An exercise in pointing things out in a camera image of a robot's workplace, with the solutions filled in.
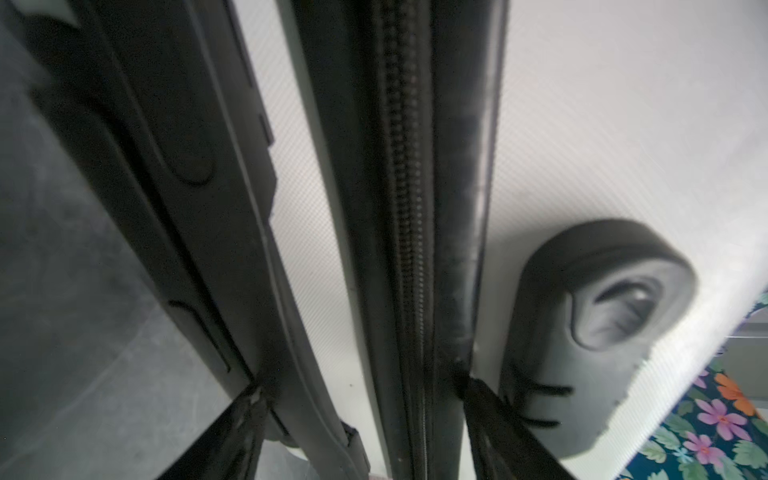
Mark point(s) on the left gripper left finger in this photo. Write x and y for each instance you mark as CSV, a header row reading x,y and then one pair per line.
x,y
231,446

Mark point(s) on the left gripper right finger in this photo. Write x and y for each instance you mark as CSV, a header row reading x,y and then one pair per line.
x,y
501,445

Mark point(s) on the white black suitcase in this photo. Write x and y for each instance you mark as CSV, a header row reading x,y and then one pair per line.
x,y
357,206

